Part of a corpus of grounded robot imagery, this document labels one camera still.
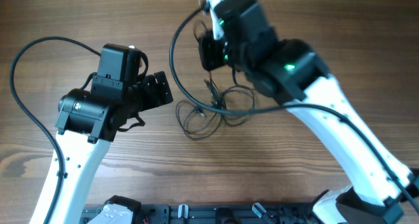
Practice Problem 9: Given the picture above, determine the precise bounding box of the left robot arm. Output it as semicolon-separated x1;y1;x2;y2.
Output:
30;44;173;223

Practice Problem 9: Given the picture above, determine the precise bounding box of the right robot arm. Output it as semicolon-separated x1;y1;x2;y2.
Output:
199;0;418;223

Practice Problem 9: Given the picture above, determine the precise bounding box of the left grey spring clamp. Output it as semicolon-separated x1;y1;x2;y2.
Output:
177;204;189;219

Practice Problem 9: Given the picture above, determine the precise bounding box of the grey spring clamp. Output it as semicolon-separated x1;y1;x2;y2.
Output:
177;204;189;219
251;202;267;219

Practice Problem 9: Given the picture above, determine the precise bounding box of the right grey spring clamp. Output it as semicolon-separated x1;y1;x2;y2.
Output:
251;202;267;219

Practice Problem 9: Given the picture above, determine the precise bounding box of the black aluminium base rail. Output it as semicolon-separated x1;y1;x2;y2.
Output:
78;202;325;224

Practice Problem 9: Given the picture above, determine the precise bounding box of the right camera black cable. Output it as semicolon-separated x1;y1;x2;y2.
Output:
168;7;419;215

